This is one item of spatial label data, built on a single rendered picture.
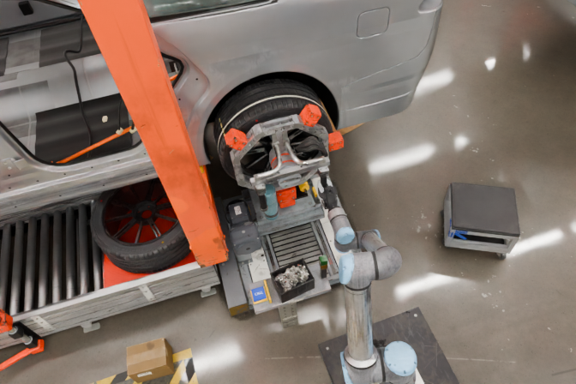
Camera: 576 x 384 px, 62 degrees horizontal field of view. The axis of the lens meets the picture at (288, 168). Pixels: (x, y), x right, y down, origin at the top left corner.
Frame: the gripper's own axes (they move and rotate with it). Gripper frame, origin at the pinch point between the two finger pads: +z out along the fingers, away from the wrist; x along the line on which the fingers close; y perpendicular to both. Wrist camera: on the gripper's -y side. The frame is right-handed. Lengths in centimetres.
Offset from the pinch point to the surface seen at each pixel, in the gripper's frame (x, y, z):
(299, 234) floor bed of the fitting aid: -12, 77, 16
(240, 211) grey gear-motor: -46, 40, 22
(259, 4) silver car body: -15, -86, 41
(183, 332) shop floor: -99, 83, -24
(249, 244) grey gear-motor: -46, 47, 1
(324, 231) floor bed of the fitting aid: 6, 81, 15
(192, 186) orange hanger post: -64, -42, -14
